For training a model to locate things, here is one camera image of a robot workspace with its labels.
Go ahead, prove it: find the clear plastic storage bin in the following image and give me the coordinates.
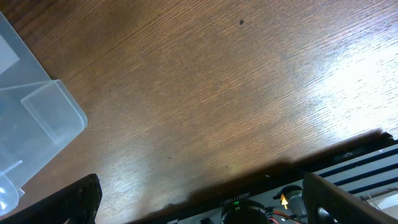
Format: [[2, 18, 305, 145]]
[[1, 16, 88, 216]]

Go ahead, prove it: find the robot base equipment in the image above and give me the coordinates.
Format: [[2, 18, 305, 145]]
[[141, 133, 397, 224]]

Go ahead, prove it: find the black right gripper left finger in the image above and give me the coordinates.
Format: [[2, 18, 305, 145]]
[[1, 174, 102, 224]]

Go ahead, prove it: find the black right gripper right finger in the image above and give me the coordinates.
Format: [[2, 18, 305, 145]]
[[302, 172, 397, 224]]

